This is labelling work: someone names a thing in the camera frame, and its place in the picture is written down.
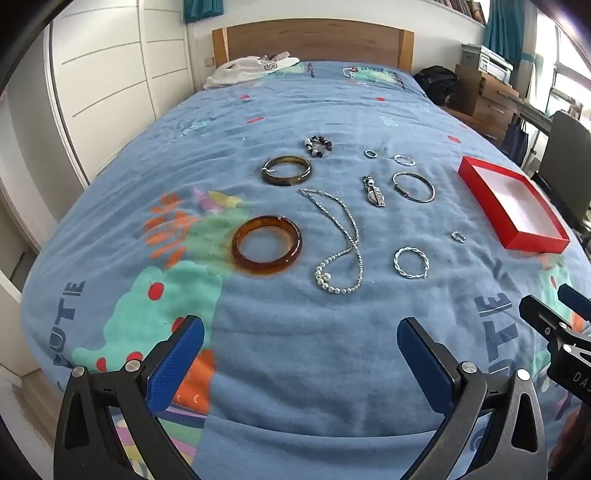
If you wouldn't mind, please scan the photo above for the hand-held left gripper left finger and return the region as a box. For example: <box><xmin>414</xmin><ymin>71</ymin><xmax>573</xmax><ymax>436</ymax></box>
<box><xmin>54</xmin><ymin>315</ymin><xmax>205</xmax><ymax>480</ymax></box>

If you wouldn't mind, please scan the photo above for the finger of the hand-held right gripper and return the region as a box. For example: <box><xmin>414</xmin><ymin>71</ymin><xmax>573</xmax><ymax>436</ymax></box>
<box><xmin>557</xmin><ymin>283</ymin><xmax>591</xmax><ymax>325</ymax></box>
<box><xmin>518</xmin><ymin>294</ymin><xmax>574</xmax><ymax>345</ymax></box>

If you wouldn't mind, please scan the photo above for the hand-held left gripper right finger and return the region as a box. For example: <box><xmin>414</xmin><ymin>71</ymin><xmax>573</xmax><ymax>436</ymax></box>
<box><xmin>396</xmin><ymin>316</ymin><xmax>550</xmax><ymax>480</ymax></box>

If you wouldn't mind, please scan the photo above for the twisted silver bangle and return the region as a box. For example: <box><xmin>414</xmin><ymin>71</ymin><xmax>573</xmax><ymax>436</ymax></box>
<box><xmin>393</xmin><ymin>246</ymin><xmax>429</xmax><ymax>280</ymax></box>

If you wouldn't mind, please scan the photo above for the red jewelry box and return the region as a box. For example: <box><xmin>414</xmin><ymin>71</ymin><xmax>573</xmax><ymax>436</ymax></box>
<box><xmin>457</xmin><ymin>155</ymin><xmax>571</xmax><ymax>254</ymax></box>

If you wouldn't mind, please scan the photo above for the amber orange bangle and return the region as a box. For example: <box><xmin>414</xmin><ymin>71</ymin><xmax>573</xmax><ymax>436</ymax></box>
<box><xmin>231</xmin><ymin>215</ymin><xmax>304</xmax><ymax>278</ymax></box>

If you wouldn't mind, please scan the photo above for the silver bead necklace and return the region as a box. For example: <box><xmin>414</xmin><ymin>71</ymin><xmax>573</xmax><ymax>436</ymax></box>
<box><xmin>299</xmin><ymin>188</ymin><xmax>363</xmax><ymax>293</ymax></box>

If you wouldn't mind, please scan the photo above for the dark brown bangle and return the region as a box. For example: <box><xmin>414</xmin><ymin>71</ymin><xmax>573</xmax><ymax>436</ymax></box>
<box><xmin>261</xmin><ymin>155</ymin><xmax>313</xmax><ymax>188</ymax></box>

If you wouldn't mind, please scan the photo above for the grey chair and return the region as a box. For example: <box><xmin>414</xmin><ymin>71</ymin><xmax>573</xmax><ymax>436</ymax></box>
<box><xmin>531</xmin><ymin>110</ymin><xmax>591</xmax><ymax>227</ymax></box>

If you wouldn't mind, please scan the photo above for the plain silver bangle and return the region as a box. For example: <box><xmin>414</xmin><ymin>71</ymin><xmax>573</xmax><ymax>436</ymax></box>
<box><xmin>392</xmin><ymin>172</ymin><xmax>436</xmax><ymax>203</ymax></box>

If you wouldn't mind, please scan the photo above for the dark blue bag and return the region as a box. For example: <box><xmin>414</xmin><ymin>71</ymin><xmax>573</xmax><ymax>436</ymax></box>
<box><xmin>501</xmin><ymin>117</ymin><xmax>529</xmax><ymax>162</ymax></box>

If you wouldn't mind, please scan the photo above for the grey desk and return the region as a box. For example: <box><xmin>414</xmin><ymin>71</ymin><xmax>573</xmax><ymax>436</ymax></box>
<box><xmin>512</xmin><ymin>99</ymin><xmax>555</xmax><ymax>160</ymax></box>

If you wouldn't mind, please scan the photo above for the wooden drawer cabinet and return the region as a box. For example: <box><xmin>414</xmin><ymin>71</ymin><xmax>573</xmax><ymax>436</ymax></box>
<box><xmin>450</xmin><ymin>64</ymin><xmax>520</xmax><ymax>145</ymax></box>

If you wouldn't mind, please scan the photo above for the white printer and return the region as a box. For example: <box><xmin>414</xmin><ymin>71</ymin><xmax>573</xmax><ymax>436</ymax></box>
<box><xmin>460</xmin><ymin>43</ymin><xmax>514</xmax><ymax>84</ymax></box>

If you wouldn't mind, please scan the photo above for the black backpack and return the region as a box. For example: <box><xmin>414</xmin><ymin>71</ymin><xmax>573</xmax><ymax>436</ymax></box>
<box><xmin>413</xmin><ymin>65</ymin><xmax>461</xmax><ymax>107</ymax></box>

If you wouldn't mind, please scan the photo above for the teal curtain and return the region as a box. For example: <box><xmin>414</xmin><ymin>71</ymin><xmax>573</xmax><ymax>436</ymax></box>
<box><xmin>183</xmin><ymin>0</ymin><xmax>228</xmax><ymax>24</ymax></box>
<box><xmin>483</xmin><ymin>0</ymin><xmax>525</xmax><ymax>63</ymax></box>

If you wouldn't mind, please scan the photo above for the white wardrobe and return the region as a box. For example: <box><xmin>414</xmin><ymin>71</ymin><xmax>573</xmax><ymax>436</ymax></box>
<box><xmin>44</xmin><ymin>0</ymin><xmax>195</xmax><ymax>185</ymax></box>

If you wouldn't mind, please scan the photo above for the white garment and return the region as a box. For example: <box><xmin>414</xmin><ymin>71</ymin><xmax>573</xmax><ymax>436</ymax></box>
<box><xmin>203</xmin><ymin>52</ymin><xmax>301</xmax><ymax>90</ymax></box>

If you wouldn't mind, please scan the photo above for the wooden headboard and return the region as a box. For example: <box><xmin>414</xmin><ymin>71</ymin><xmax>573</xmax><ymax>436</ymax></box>
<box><xmin>212</xmin><ymin>20</ymin><xmax>415</xmax><ymax>73</ymax></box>

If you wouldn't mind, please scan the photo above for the black white bead bracelet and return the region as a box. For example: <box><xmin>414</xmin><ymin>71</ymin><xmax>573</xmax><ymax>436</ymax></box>
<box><xmin>304</xmin><ymin>135</ymin><xmax>335</xmax><ymax>158</ymax></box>

